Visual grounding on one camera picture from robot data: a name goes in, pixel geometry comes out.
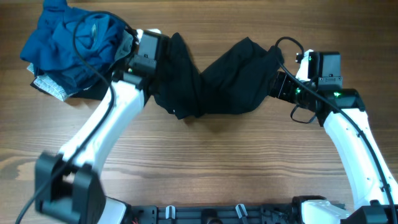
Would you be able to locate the grey folded garment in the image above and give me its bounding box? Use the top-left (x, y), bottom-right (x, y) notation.
top-left (114, 30), bottom-right (134, 62)

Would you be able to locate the black t-shirt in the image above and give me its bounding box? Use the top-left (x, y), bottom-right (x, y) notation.
top-left (154, 32), bottom-right (284, 119)

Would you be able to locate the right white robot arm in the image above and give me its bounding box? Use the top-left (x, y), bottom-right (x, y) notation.
top-left (271, 50), bottom-right (397, 223)

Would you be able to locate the blue crumpled shirt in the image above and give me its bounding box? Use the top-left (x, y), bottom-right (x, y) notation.
top-left (20, 0), bottom-right (124, 95)

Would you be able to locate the white patterned cloth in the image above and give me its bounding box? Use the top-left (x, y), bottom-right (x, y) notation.
top-left (27, 63), bottom-right (98, 101)

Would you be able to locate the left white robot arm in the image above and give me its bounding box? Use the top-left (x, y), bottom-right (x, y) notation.
top-left (34, 29), bottom-right (169, 223)

